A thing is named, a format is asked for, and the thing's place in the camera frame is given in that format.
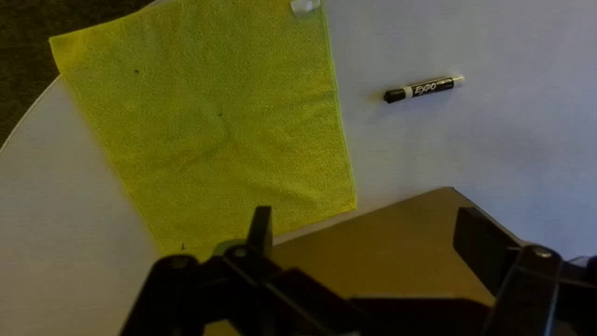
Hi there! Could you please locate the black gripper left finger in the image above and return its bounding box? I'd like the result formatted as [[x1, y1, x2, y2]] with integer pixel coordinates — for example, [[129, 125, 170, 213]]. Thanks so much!
[[247, 205, 273, 256]]

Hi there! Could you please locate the small clear plastic cap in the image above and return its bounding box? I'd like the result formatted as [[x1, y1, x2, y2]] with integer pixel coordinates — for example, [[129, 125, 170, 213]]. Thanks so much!
[[291, 0, 321, 15]]

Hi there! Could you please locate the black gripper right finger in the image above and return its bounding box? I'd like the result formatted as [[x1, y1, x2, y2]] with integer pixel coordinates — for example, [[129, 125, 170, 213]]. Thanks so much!
[[454, 207, 521, 293]]

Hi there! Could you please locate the large cardboard box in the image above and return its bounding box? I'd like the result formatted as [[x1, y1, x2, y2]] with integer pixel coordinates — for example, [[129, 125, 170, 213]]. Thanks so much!
[[273, 187, 493, 304]]

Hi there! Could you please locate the black dry erase marker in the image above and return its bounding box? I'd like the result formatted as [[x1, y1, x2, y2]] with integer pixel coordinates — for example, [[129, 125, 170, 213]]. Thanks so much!
[[383, 75, 465, 105]]

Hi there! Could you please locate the yellow microfiber cloth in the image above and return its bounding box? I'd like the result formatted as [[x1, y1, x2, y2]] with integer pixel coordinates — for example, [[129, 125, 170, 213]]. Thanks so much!
[[51, 0, 357, 258]]

